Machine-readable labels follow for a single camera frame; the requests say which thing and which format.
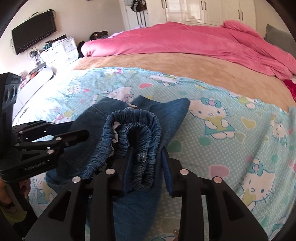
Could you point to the black wall television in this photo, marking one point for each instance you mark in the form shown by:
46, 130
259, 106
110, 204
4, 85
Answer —
33, 30

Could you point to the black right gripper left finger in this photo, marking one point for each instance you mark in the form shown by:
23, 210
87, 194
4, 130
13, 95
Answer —
82, 200

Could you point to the grey padded headboard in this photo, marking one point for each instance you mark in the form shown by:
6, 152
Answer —
279, 38

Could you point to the white desk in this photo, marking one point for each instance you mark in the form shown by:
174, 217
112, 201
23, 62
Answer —
29, 90

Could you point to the hanging black bags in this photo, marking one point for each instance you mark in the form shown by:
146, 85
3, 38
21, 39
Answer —
139, 6

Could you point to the cartoon cat print bedsheet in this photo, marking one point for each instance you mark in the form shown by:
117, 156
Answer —
213, 132

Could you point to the tan plush blanket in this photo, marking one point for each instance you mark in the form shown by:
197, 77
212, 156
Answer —
230, 76

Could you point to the white drawer cabinet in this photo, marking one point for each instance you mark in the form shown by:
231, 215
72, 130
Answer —
61, 53

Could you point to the red garment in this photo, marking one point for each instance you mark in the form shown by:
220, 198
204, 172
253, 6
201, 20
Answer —
291, 87

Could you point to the blue denim pants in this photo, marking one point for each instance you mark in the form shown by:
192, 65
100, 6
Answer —
114, 127

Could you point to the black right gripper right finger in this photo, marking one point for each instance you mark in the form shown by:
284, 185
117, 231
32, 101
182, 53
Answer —
228, 217

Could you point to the olive green sleeve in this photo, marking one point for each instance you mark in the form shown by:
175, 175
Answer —
12, 214

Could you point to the white wardrobe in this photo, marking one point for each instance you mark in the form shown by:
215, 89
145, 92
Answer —
191, 12

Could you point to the pink quilt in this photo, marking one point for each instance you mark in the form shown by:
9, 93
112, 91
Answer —
233, 41

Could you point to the left hand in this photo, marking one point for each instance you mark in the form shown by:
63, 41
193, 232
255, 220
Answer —
18, 196

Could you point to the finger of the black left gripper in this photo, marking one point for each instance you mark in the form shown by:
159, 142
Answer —
34, 130
57, 143

